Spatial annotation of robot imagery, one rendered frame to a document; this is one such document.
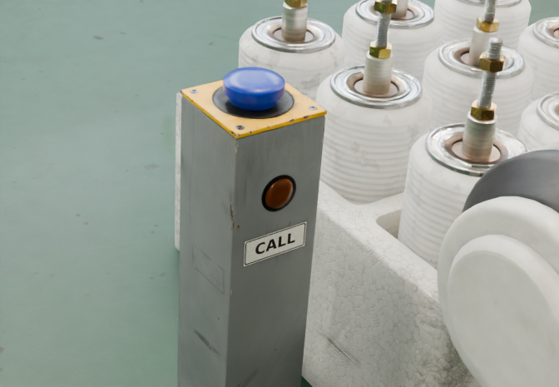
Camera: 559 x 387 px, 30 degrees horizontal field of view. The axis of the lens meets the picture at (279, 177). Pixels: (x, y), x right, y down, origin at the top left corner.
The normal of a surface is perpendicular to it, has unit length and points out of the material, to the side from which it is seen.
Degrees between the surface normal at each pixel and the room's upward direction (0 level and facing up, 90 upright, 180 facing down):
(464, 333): 90
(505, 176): 57
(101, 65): 0
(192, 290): 90
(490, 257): 90
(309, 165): 90
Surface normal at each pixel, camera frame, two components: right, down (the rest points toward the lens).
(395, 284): -0.83, 0.25
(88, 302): 0.06, -0.86
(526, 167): -0.74, -0.50
